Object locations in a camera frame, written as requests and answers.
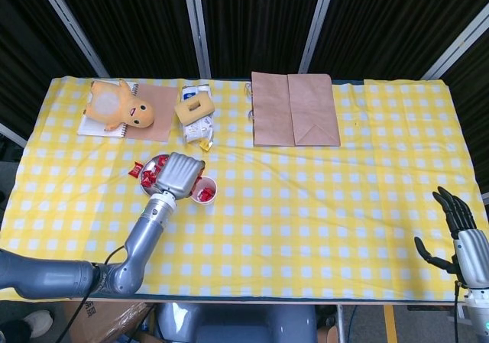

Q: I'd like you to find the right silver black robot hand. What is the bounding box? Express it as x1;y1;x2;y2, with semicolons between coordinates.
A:
414;186;489;288

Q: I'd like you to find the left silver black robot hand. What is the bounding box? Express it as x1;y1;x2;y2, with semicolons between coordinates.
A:
155;151;206;202

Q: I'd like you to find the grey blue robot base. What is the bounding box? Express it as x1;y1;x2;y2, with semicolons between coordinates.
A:
154;303;318;343

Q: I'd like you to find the round metal plate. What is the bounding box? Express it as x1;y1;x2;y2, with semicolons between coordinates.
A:
140;154;175;199

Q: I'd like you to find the white paper cup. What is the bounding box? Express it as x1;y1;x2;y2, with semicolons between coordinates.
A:
189;175;219;206

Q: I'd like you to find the white snack packet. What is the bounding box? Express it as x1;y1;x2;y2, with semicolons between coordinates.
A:
180;85;215;144

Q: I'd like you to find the yellow sponge with slot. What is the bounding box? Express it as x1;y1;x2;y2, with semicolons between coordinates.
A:
174;94;215;127

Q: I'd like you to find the yellow plush toy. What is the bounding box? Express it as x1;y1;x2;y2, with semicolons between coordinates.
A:
83;79;156;132

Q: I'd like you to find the white spiral notebook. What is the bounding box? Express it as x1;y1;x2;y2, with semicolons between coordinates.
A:
76;82;139;140

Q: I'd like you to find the yellow white checkered tablecloth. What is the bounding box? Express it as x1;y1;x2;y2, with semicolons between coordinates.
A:
0;76;489;304

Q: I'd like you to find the brown paper bag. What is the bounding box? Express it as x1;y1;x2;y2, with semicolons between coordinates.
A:
244;71;342;147

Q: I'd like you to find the metal table leg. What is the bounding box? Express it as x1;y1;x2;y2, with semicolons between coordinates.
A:
335;303;347;343

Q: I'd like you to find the table with dark edge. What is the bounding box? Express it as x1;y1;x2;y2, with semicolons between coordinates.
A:
67;291;465;306

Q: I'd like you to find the black pleated curtain panel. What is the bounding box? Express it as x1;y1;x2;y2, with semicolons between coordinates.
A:
439;25;489;201
51;0;202;79
308;0;489;81
198;0;326;79
0;0;99;145

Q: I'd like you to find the brown cardboard box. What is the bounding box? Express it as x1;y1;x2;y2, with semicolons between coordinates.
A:
63;300;154;343

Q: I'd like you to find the white shoe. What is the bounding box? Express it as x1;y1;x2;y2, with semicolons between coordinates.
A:
21;309;54;339

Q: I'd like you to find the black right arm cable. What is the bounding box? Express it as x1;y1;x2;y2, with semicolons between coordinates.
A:
453;280;461;343

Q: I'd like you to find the thin blue cable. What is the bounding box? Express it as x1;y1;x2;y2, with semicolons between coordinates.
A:
348;304;359;343

